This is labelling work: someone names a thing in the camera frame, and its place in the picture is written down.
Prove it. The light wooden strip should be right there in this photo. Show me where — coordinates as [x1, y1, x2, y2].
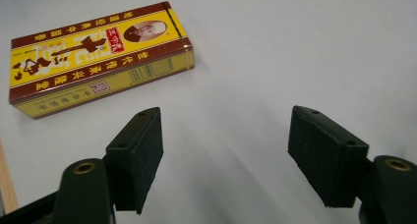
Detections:
[0, 139, 20, 216]

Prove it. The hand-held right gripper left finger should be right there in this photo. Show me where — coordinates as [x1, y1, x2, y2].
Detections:
[52, 106, 164, 224]

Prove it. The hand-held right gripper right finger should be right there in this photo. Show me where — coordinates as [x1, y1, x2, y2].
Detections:
[287, 105, 417, 224]

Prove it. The yellow and maroon carton box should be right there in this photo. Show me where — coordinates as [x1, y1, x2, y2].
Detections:
[8, 0, 196, 120]

